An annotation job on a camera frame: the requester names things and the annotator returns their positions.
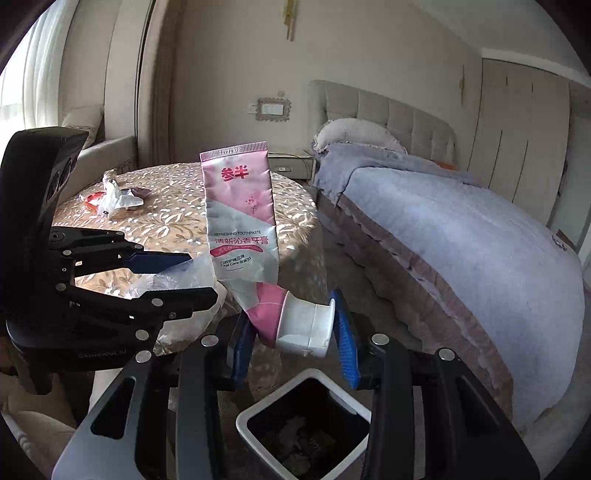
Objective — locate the round table floral cloth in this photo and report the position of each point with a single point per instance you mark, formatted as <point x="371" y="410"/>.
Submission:
<point x="175" y="207"/>

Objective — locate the short gold wall lamp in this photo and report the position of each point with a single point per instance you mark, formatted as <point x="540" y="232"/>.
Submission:
<point x="461" y="83"/>

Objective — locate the framed wall switch panel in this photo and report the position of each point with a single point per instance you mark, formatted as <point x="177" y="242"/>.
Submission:
<point x="273" y="109"/>

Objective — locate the beige tufted bed headboard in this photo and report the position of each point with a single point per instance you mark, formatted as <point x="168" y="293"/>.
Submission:
<point x="388" y="115"/>

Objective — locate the beige cloth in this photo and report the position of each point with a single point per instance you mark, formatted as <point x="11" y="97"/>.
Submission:
<point x="37" y="427"/>

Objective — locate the clear plastic bag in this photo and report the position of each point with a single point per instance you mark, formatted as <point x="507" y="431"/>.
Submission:
<point x="189" y="279"/>

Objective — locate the long gold wall lamp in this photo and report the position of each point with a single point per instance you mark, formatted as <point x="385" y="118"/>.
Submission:
<point x="290" y="18"/>

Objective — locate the beige square cushion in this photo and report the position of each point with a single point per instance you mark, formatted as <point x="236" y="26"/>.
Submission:
<point x="83" y="124"/>

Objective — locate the dark purple wrapper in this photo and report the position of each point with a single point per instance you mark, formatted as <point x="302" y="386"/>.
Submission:
<point x="138" y="191"/>

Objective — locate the white square trash bin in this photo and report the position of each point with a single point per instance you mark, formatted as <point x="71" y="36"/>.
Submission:
<point x="251" y="415"/>

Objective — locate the white frilled pillow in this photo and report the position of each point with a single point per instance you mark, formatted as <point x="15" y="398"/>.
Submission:
<point x="355" y="136"/>

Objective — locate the brown bed skirt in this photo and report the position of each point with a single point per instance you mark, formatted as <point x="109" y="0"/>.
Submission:
<point x="415" y="300"/>

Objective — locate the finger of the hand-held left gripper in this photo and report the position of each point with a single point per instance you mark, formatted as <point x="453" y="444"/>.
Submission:
<point x="184" y="302"/>
<point x="157" y="262"/>

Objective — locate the sheer white curtain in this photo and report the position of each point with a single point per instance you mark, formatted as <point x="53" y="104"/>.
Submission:
<point x="41" y="69"/>

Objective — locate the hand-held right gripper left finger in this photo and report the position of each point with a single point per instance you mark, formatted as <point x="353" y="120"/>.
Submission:
<point x="242" y="350"/>

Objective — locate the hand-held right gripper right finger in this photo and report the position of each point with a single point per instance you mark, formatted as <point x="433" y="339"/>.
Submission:
<point x="344" y="337"/>

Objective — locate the grey window seat pad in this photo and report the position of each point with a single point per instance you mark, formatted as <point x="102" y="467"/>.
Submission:
<point x="108" y="157"/>

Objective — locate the orange snack packet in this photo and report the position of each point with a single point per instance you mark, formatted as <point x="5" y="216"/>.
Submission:
<point x="90" y="199"/>

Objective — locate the orange cloth item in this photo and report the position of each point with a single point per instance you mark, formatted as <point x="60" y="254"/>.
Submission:
<point x="445" y="164"/>

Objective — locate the beige wardrobe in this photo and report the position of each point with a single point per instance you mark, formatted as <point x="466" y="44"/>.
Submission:
<point x="521" y="134"/>

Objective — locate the white crumpled plastic bag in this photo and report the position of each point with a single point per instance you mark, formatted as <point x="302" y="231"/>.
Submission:
<point x="115" y="199"/>

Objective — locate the beige nightstand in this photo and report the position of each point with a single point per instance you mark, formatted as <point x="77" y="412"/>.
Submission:
<point x="291" y="165"/>

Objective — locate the pink white toothpaste tube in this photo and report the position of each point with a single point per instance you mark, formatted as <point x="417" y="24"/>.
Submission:
<point x="240" y="221"/>

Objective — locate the bed with grey blanket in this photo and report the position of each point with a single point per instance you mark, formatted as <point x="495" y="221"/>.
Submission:
<point x="461" y="240"/>

